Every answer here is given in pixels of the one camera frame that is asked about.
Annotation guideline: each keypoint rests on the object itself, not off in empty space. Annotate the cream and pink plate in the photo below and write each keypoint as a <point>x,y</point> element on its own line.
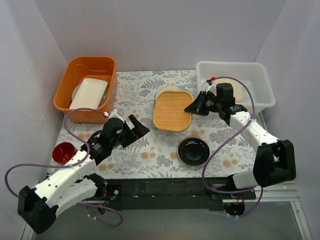
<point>237,88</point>

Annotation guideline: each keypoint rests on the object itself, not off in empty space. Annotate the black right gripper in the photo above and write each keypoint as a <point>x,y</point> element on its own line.
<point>203,103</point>

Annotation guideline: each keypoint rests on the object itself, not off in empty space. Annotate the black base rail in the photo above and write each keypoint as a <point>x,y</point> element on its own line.
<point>151,194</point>

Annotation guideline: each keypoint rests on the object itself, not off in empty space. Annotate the orange plastic bin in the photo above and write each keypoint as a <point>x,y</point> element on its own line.
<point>98,67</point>

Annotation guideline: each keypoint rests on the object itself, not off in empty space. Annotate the white plastic bin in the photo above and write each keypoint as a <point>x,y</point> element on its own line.
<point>242,76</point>

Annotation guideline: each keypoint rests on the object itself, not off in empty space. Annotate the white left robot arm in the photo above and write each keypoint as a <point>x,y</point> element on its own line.
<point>41,205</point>

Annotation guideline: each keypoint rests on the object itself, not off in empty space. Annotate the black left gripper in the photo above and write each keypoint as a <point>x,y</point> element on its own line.
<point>130,133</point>

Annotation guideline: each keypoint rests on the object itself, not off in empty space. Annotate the floral table mat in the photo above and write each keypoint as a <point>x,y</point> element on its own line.
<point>145,94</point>

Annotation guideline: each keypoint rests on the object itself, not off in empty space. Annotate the white rectangular dish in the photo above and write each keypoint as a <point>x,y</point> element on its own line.
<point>89,94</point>

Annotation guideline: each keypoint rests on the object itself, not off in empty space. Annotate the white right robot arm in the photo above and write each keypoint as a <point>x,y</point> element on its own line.
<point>274,160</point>

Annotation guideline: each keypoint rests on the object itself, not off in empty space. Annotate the black gold-rimmed bowl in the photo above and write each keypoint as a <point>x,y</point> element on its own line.
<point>193,151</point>

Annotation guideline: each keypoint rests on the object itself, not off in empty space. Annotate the red lacquer cup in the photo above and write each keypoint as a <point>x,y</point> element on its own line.
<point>63,152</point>

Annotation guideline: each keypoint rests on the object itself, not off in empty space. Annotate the cream and blue plate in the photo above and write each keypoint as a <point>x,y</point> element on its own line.
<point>175,88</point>

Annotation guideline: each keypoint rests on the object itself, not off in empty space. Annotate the yellow woven bamboo tray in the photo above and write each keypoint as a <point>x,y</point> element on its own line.
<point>173,111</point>

